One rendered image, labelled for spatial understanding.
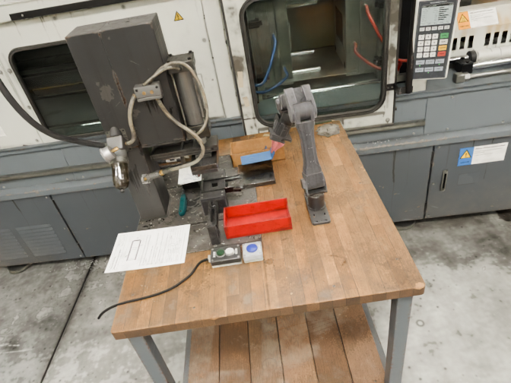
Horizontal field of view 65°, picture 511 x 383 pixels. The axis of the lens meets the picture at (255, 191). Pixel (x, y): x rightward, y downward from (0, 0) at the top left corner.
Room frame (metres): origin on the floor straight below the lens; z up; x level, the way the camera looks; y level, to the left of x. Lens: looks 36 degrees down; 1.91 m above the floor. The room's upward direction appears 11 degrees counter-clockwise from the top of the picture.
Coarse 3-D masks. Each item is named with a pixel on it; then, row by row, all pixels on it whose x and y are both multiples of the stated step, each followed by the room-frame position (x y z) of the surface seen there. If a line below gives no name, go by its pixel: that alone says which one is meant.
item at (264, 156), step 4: (264, 152) 1.57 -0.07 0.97; (268, 152) 1.56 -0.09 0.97; (272, 152) 1.53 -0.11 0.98; (244, 156) 1.57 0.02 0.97; (248, 156) 1.56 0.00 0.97; (252, 156) 1.55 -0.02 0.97; (256, 156) 1.55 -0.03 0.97; (260, 156) 1.54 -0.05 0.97; (264, 156) 1.54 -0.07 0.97; (268, 156) 1.53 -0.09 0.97; (272, 156) 1.51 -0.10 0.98; (244, 160) 1.53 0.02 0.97; (248, 160) 1.52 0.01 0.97; (252, 160) 1.52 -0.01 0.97; (256, 160) 1.51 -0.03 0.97; (260, 160) 1.50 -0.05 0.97; (264, 160) 1.50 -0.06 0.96; (244, 164) 1.50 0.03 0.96
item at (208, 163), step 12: (168, 144) 1.41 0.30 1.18; (180, 144) 1.40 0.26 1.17; (192, 144) 1.39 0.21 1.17; (204, 144) 1.35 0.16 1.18; (216, 144) 1.33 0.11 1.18; (156, 156) 1.34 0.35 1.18; (168, 156) 1.34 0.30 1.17; (180, 156) 1.33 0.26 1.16; (192, 156) 1.35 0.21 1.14; (204, 156) 1.32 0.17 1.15; (216, 156) 1.32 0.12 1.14; (192, 168) 1.27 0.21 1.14; (204, 168) 1.27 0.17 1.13; (216, 168) 1.26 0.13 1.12
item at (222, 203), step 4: (212, 200) 1.27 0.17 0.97; (216, 200) 1.27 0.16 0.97; (220, 200) 1.27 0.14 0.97; (224, 200) 1.27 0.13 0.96; (204, 204) 1.27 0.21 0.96; (220, 204) 1.27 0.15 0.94; (224, 204) 1.27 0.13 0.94; (228, 204) 1.31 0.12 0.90; (204, 208) 1.27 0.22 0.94; (220, 208) 1.27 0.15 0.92; (204, 212) 1.27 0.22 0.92; (212, 212) 1.27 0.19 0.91; (220, 212) 1.27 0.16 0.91
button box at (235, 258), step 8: (216, 248) 1.04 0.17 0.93; (224, 248) 1.03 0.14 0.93; (240, 248) 1.03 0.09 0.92; (208, 256) 1.01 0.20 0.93; (216, 256) 1.00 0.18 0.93; (224, 256) 0.99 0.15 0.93; (232, 256) 0.99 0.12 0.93; (240, 256) 0.98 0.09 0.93; (216, 264) 0.98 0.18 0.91; (224, 264) 0.98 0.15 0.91; (232, 264) 0.97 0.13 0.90; (192, 272) 0.97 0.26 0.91; (184, 280) 0.94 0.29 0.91; (168, 288) 0.91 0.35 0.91; (144, 296) 0.90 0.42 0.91; (152, 296) 0.90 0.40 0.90; (120, 304) 0.89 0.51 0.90; (104, 312) 0.89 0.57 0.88
